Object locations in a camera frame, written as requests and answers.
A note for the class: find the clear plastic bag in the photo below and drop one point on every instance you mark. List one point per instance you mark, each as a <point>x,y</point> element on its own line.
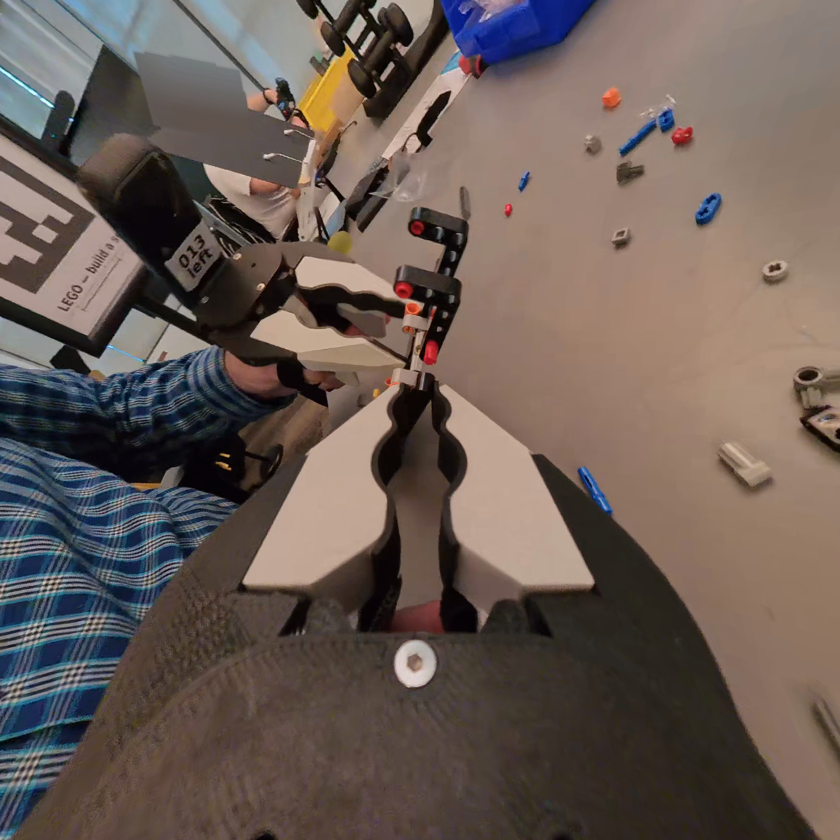
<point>407,177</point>

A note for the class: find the black monitor screen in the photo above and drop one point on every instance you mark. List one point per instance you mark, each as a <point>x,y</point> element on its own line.
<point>111,98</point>

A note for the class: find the blue storage bin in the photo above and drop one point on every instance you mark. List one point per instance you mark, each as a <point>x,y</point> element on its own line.
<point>512,36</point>

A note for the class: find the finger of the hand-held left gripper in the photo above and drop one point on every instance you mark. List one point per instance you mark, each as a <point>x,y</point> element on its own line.
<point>348,279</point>
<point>315,348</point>

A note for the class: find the clear lego piece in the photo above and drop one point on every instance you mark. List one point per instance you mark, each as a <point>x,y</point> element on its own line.
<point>663,105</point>

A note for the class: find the light grey lego connector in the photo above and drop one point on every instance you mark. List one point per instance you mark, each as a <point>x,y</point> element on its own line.
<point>745,464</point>

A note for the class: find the dark grey lego beam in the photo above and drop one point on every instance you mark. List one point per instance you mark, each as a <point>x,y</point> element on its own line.
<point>464,200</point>

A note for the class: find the black electronic device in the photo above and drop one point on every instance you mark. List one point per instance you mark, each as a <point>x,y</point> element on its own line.
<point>367,197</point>

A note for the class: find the black lego liftarm axle tube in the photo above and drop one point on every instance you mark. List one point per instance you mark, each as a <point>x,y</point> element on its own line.
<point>433,283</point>

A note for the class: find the small red black object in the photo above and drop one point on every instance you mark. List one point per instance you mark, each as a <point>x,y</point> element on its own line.
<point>469,65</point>

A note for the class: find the orange lego connector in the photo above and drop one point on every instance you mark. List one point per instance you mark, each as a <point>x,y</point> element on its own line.
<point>611,97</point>

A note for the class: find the black dumbbell rack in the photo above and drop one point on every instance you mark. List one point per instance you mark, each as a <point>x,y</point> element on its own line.
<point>387,26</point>

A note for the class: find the black framed marker sign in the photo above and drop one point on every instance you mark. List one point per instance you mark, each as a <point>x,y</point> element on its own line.
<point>98,275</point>

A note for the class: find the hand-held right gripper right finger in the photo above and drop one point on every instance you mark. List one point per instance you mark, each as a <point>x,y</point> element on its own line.
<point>525,525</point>

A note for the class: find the person's plaid shirt torso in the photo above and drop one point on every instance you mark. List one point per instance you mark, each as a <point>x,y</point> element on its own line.
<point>79,590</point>

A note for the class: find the yellow storage bin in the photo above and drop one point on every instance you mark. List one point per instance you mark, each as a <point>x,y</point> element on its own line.
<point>328,85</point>

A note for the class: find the white instruction sheet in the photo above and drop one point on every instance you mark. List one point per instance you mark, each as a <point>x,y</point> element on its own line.
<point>456,82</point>

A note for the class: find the dark grey lego connector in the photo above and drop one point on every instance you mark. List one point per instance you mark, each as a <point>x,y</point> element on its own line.
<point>628,172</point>
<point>820,377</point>

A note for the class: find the clear bags of lego parts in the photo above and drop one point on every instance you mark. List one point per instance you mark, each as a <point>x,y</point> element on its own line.
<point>485,5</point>

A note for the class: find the red lego bush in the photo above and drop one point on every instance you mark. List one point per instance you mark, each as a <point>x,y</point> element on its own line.
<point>682,135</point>

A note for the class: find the yellow translucent ball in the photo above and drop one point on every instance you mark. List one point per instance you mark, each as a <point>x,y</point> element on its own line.
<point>340,243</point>

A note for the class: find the black camera bar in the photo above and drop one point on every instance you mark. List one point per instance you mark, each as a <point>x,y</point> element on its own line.
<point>60,115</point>

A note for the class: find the blue two-hole lego liftarm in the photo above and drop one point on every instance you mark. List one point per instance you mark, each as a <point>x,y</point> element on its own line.
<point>666,120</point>
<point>709,208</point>

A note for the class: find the grey lego tube connector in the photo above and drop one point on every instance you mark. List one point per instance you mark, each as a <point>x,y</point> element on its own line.
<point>592,144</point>

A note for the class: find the blue lego axle pin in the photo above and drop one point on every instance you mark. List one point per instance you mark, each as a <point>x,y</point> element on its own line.
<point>594,489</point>
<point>636,139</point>

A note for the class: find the grey lego bush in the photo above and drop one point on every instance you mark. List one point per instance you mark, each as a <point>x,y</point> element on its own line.
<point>766,275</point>

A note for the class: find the light grey square lego piece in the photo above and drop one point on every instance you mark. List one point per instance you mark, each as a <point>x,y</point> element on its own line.
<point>614,241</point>

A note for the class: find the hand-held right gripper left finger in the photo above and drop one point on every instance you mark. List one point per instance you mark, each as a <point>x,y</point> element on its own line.
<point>315,525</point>

